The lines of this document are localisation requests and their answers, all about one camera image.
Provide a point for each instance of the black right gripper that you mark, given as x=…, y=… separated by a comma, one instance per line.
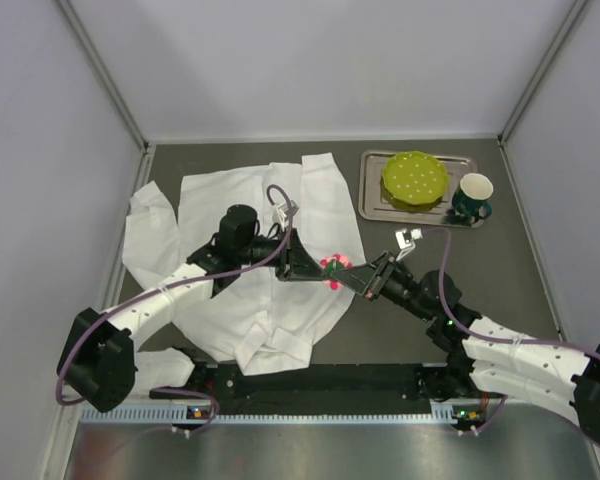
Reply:
x=380, y=276

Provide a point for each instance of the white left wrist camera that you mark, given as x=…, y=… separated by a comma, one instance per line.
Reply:
x=284, y=212

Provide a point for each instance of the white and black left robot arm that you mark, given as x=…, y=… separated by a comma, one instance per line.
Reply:
x=99, y=361

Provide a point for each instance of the green dotted plate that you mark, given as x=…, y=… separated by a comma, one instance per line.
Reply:
x=414, y=179

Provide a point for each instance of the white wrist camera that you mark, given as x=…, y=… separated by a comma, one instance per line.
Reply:
x=284, y=212
x=406, y=240

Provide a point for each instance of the pink flower brooch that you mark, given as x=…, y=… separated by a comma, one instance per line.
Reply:
x=332, y=264

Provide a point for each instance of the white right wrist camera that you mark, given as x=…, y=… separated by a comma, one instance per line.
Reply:
x=406, y=240

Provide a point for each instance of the silver metal tray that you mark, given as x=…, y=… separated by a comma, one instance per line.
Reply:
x=373, y=205

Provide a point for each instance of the white shirt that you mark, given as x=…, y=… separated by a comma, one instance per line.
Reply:
x=265, y=325

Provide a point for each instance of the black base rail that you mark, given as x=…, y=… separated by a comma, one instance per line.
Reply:
x=332, y=389

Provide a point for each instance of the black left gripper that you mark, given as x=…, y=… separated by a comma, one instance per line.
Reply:
x=285, y=259

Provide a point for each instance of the dark green mug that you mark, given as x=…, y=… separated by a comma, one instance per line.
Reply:
x=470, y=201

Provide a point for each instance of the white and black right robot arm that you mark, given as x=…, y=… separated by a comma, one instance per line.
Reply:
x=483, y=354

